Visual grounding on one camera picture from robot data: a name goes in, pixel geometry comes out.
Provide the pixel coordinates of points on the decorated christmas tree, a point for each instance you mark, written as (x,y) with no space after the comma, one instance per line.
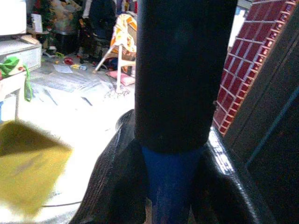
(45,14)

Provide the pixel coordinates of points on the pink cushion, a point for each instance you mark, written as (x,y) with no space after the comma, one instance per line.
(126,79)

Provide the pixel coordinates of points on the white cabinet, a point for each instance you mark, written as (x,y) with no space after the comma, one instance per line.
(21,53)

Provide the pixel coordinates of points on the orange and white cloth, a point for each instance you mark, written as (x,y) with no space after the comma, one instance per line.
(123,32)

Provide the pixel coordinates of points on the yellow and blue toy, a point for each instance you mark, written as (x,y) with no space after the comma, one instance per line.
(79,67)

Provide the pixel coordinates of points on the white card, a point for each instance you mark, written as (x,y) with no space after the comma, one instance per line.
(37,23)

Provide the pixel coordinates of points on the green fabric bag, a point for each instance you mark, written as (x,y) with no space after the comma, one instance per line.
(9,65)

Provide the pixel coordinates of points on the white table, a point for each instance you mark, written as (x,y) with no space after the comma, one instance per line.
(9,86)

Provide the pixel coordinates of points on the white appliance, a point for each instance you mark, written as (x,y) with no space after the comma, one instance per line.
(11,16)

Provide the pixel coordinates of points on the red toy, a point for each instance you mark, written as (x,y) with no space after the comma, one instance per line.
(68,61)

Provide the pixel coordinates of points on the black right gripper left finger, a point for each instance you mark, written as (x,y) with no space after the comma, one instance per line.
(116,177)

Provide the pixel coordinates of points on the white plastic chair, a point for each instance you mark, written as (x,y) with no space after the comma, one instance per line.
(123,63)

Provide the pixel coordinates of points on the person in dark clothes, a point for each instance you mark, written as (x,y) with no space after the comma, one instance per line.
(101,21)

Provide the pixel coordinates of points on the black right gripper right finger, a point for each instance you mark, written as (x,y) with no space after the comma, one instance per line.
(217,186)

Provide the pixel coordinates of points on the white paper sheet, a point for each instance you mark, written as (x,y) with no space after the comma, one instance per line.
(62,68)

